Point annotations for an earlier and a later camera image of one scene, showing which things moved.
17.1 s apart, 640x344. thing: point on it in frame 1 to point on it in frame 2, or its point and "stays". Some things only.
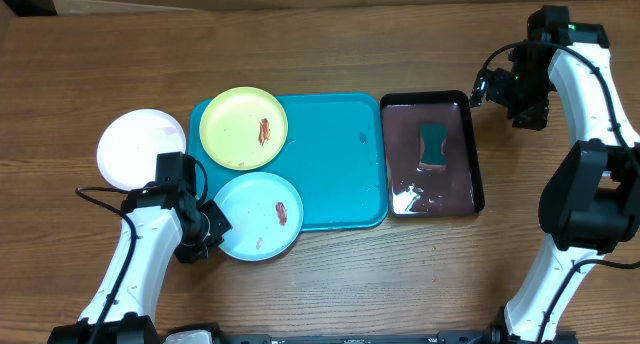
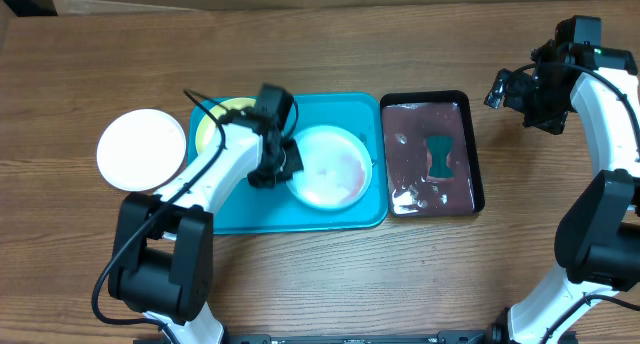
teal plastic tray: x=335 y=155 stays
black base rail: x=446 y=336 stays
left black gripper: x=219 y=224 to x=259 y=178
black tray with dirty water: x=457 y=187 stays
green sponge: x=433 y=136 to x=440 y=146
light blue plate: x=265 y=213 to x=337 y=168
